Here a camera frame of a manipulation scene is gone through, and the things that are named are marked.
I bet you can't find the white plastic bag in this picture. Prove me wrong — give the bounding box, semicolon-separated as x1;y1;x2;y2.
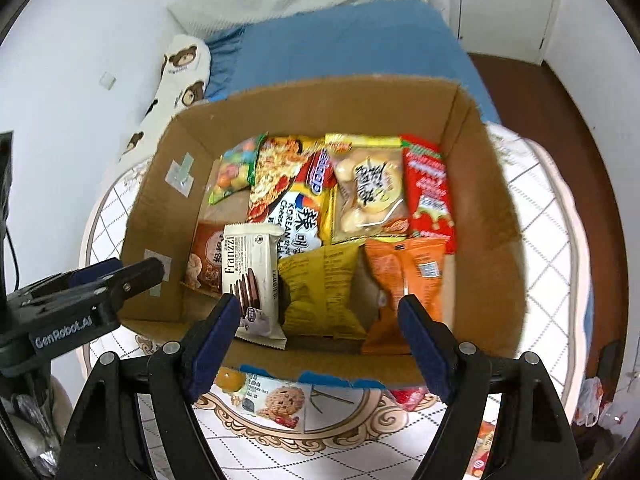
574;376;606;428

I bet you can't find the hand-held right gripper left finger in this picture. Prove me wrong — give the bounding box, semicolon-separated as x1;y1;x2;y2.
59;292;242;480

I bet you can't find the round yellow snack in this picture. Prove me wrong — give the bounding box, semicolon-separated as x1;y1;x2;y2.
214;366;248;393

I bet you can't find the white door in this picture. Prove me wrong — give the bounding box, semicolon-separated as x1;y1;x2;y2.
445;0;558;63

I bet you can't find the plain orange snack packet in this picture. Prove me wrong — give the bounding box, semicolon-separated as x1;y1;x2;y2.
361;237;447;356

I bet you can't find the white cookie packet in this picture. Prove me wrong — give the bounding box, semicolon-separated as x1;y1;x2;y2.
235;372;313;431

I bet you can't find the red yellow noodle packet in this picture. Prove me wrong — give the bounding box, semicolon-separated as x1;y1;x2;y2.
247;136;337;251

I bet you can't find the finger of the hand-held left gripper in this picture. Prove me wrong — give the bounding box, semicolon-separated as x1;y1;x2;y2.
15;259;123;302
75;257;166;328

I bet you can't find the cardboard box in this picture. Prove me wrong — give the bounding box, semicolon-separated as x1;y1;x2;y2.
117;75;531;391

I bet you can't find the light blue bedsheet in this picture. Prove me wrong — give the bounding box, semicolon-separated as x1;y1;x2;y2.
584;280;596;346

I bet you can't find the large red snack packet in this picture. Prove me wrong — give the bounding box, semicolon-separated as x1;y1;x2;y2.
400;134;458;255

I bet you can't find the green candy ball packet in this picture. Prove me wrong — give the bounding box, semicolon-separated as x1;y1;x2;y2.
207;132;268;206

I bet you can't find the white wafer packet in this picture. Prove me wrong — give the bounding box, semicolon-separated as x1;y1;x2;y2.
220;223;288;351

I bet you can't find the small red snack packet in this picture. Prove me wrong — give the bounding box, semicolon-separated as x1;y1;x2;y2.
390;387;441;413

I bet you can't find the yellow snack packet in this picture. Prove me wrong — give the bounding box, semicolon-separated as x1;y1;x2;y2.
277;242;368;340

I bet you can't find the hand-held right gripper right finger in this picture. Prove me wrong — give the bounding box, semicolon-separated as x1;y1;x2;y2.
397;294;583;480

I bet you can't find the bear print pillow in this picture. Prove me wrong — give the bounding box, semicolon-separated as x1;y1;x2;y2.
117;34;211;163

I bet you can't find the brown snack packet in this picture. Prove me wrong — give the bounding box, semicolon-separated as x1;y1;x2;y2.
182;222;226;293

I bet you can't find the orange panda snack packet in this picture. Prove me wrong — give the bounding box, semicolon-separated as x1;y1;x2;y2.
470;420;498;478

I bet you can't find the clear bread ball packet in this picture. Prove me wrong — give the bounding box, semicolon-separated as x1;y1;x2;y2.
325;133;410;243

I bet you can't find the crumpled clear plastic bag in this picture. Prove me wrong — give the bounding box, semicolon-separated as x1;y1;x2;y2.
0;375;68;478

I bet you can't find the blue fringed blanket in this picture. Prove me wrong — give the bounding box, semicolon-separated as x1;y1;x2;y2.
204;0;501;126

